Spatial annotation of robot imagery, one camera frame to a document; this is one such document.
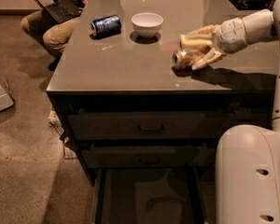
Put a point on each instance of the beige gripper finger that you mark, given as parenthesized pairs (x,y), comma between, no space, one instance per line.
(205,32)
(212,56)

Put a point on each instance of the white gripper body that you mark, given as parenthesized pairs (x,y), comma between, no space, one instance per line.
(231,36)

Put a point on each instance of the orange soda can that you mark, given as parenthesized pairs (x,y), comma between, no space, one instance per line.
(184,58)

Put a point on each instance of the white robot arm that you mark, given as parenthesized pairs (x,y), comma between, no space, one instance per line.
(248,157)

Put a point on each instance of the blue soda can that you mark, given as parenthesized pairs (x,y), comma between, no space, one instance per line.
(106,26)

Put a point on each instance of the open bottom drawer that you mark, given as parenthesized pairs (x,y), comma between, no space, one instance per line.
(148,196)

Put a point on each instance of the yellow sponge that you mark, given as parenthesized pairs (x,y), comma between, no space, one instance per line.
(196,41)

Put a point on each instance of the right cabinet drawers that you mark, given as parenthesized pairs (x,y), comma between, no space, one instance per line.
(251,109)

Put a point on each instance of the white bowl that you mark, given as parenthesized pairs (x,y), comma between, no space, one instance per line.
(147,24)

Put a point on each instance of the black laptop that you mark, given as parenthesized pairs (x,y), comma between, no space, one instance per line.
(61,11)

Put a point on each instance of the seated person in khakis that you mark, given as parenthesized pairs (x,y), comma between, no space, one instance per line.
(53,37)

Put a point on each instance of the top drawer with handle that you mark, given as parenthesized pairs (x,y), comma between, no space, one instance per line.
(145,125)

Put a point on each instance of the drawer with handle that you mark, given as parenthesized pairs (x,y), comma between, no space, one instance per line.
(148,156)
(145,125)

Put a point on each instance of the middle drawer with handle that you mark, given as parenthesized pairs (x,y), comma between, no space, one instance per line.
(148,156)

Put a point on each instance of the wire rack on floor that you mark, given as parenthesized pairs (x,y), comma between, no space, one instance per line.
(69,152)

